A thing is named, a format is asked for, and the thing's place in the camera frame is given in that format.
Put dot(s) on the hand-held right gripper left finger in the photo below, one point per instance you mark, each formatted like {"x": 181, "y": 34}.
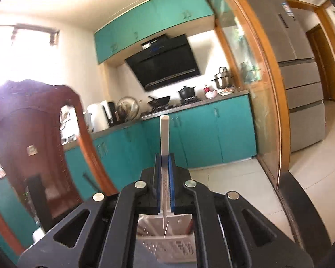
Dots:
{"x": 156, "y": 173}

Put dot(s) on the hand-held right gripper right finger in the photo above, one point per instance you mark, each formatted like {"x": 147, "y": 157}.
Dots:
{"x": 171, "y": 173}

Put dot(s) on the cream chopstick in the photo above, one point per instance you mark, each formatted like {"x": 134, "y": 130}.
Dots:
{"x": 164, "y": 134}

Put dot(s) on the white plastic utensil basket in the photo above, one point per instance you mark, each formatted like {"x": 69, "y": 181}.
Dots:
{"x": 167, "y": 248}

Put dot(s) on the teal base cabinets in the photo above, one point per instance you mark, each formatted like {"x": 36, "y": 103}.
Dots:
{"x": 206, "y": 134}

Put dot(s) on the gas stove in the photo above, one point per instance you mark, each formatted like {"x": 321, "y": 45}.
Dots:
{"x": 181, "y": 103}

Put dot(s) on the glass pot lid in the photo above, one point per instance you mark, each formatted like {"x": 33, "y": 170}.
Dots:
{"x": 128, "y": 107}

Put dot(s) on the black wok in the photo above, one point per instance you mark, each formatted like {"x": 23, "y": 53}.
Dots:
{"x": 159, "y": 101}

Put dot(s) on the black kitchen appliance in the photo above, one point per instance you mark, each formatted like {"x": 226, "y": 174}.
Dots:
{"x": 113, "y": 111}

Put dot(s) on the white electric kettle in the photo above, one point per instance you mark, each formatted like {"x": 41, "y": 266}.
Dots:
{"x": 97, "y": 117}

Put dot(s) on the black cooking pot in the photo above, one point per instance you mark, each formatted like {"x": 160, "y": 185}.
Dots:
{"x": 186, "y": 92}

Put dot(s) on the white bowl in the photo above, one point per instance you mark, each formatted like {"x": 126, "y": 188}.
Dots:
{"x": 210, "y": 95}

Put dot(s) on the plate of food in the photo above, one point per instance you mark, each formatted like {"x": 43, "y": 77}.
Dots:
{"x": 226, "y": 91}

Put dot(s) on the stainless steel pot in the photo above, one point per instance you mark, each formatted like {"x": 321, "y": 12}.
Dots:
{"x": 223, "y": 81}

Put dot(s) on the black range hood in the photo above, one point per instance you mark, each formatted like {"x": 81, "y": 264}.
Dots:
{"x": 162, "y": 64}

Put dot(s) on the wood-framed glass sliding door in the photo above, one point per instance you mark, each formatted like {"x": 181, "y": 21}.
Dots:
{"x": 270, "y": 103}

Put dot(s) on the carved wooden chair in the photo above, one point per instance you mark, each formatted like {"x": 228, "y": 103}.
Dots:
{"x": 14, "y": 122}

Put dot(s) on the grey refrigerator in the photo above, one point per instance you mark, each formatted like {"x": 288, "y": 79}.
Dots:
{"x": 296, "y": 75}

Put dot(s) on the teal wall cabinets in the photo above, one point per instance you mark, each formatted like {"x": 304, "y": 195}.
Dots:
{"x": 156, "y": 14}

